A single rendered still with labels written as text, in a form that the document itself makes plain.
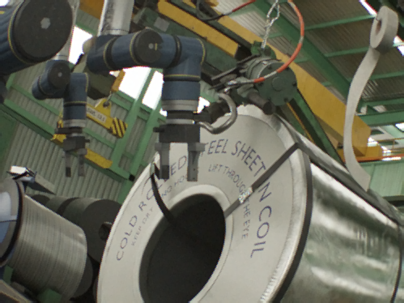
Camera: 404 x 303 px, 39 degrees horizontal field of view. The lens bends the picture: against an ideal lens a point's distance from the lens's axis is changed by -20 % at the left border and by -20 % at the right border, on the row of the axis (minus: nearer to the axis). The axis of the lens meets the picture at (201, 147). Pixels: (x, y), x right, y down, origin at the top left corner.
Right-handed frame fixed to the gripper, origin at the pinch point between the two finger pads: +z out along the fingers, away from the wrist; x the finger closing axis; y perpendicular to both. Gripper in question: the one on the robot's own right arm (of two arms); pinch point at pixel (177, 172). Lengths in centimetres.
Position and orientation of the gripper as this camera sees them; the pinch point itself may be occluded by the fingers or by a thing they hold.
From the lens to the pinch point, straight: 190.9
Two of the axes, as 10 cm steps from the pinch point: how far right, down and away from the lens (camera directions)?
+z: -0.3, 10.0, -0.1
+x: 6.0, 0.1, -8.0
